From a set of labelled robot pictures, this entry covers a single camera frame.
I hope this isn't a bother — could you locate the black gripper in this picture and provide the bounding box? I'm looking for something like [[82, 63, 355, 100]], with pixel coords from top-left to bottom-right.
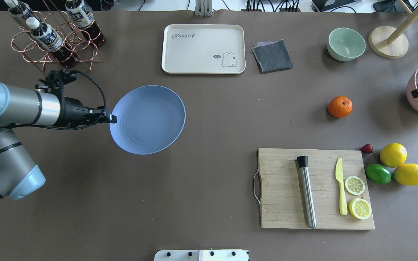
[[60, 97, 117, 128]]

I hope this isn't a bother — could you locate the orange mandarin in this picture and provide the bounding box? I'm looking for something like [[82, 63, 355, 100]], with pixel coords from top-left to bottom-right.
[[327, 96, 353, 118]]

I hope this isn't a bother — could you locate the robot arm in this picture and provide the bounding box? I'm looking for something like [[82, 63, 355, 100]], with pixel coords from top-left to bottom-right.
[[0, 80, 117, 200]]

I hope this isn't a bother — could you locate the blue plate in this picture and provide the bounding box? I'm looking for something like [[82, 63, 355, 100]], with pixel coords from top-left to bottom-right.
[[110, 85, 186, 155]]

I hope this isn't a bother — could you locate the yellow lemon upper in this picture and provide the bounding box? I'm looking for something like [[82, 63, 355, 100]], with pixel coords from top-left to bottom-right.
[[380, 143, 407, 167]]

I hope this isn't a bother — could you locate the yellow lemon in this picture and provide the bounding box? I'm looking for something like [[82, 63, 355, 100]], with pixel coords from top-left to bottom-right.
[[380, 143, 407, 167], [393, 163, 418, 186]]

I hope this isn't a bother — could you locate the red strawberry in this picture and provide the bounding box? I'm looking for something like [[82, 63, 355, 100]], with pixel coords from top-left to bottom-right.
[[360, 144, 373, 154]]

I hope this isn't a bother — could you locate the yellow lemon lower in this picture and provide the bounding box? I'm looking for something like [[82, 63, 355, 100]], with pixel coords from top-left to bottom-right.
[[393, 163, 418, 186]]

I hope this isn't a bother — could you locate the green bowl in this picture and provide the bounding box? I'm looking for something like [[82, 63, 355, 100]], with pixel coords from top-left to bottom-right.
[[327, 28, 366, 62]]

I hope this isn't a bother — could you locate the cream rabbit tray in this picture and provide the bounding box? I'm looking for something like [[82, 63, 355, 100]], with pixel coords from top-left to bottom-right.
[[161, 24, 246, 74]]

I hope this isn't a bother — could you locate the green lime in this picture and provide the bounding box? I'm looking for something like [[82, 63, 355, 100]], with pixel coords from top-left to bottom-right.
[[365, 163, 392, 185]]

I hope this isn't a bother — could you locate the tea bottle upper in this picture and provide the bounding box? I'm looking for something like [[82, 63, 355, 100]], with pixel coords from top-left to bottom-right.
[[65, 0, 106, 46]]

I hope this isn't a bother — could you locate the tea bottle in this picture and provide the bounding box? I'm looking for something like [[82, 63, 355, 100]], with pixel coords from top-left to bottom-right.
[[26, 17, 77, 68], [4, 0, 39, 28], [65, 0, 106, 46]]

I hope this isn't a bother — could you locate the tea bottle lower left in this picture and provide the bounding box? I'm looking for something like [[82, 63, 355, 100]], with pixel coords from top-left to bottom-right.
[[26, 17, 77, 68]]

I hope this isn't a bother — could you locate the lemon slice flat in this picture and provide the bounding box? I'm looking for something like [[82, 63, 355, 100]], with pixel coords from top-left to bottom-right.
[[344, 176, 365, 195]]

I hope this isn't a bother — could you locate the yellow plastic knife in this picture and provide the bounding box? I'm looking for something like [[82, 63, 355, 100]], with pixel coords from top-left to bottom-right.
[[335, 157, 348, 215]]

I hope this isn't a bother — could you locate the lemon half slice upper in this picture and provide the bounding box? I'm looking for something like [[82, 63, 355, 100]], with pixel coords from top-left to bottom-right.
[[348, 198, 372, 220]]

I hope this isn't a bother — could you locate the tea bottle lower right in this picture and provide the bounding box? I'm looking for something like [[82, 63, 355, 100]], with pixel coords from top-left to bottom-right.
[[4, 0, 39, 28]]

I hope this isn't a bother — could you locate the steel muddler black tip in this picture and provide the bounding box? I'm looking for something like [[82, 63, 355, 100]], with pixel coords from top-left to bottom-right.
[[297, 156, 317, 229]]

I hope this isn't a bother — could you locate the grey folded cloth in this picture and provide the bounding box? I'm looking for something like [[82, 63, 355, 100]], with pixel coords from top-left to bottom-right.
[[251, 39, 294, 73]]

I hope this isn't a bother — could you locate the bamboo cutting board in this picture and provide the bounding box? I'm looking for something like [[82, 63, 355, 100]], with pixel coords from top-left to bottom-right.
[[257, 148, 375, 230]]

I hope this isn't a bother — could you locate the copper wire bottle rack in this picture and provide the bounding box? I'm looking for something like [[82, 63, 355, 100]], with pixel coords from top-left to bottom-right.
[[5, 0, 106, 71]]

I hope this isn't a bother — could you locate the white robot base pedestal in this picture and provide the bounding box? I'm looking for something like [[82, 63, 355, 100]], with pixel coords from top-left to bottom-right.
[[154, 249, 250, 261]]

